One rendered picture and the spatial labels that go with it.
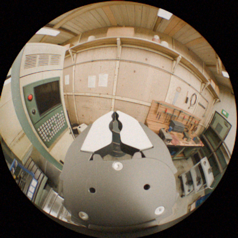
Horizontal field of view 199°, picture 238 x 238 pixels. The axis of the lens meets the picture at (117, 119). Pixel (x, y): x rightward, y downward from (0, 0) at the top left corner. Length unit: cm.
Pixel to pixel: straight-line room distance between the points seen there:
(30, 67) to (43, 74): 19
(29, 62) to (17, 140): 149
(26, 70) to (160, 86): 202
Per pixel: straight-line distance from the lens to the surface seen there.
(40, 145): 38
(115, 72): 157
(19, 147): 204
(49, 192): 121
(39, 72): 83
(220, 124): 368
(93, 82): 176
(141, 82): 154
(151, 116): 169
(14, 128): 189
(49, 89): 84
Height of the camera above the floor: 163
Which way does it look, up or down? 32 degrees down
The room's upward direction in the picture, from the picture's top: 8 degrees clockwise
